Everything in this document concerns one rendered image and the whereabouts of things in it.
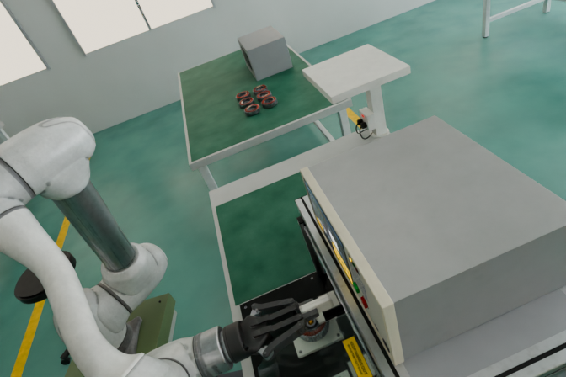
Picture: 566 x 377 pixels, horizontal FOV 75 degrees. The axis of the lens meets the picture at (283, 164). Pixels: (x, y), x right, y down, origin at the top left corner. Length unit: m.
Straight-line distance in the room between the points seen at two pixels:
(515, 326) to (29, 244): 0.98
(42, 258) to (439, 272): 0.76
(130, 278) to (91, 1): 4.28
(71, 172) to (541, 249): 1.00
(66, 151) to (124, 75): 4.47
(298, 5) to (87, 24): 2.69
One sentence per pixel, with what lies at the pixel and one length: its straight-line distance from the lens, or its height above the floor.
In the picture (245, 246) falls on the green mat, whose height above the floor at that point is 0.75.
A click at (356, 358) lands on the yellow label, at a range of 0.91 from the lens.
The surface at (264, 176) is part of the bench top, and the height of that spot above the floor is 0.75.
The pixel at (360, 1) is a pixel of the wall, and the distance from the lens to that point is 5.83.
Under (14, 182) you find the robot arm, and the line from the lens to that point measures 0.98.
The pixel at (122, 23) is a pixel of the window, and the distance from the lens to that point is 5.27.
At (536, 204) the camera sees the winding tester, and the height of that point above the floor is 1.32.
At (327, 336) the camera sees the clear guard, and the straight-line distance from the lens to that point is 0.94.
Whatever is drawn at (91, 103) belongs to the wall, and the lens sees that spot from 5.63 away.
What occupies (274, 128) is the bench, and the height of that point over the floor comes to 0.75.
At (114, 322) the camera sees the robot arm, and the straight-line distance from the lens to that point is 1.42.
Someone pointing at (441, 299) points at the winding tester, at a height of 1.27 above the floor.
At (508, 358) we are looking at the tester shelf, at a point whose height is 1.12.
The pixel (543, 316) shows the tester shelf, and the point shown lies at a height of 1.11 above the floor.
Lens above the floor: 1.89
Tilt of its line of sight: 35 degrees down
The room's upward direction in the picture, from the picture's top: 20 degrees counter-clockwise
